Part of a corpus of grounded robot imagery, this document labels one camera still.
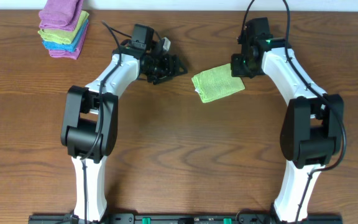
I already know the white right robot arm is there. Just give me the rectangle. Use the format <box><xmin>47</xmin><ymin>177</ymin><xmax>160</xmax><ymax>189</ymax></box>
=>
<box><xmin>231</xmin><ymin>17</ymin><xmax>344</xmax><ymax>223</ymax></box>

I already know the folded olive green cloth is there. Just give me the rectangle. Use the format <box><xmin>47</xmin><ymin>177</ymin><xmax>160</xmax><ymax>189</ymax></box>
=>
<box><xmin>38</xmin><ymin>11</ymin><xmax>89</xmax><ymax>44</ymax></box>

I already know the folded purple bottom cloth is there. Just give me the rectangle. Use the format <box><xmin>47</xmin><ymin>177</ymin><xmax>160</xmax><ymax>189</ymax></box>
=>
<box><xmin>48</xmin><ymin>21</ymin><xmax>89</xmax><ymax>60</ymax></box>

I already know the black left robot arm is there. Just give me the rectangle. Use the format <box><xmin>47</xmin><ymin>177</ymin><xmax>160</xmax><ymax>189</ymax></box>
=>
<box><xmin>60</xmin><ymin>24</ymin><xmax>188</xmax><ymax>223</ymax></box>

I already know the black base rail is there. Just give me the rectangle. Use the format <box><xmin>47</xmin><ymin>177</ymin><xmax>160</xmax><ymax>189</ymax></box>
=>
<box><xmin>27</xmin><ymin>213</ymin><xmax>343</xmax><ymax>224</ymax></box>

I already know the folded blue cloth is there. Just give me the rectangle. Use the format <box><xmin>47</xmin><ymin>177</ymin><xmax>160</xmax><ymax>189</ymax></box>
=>
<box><xmin>42</xmin><ymin>19</ymin><xmax>89</xmax><ymax>53</ymax></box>

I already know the light green microfiber cloth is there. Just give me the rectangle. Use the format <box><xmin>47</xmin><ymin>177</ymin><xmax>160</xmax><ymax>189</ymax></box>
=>
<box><xmin>191</xmin><ymin>63</ymin><xmax>245</xmax><ymax>103</ymax></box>

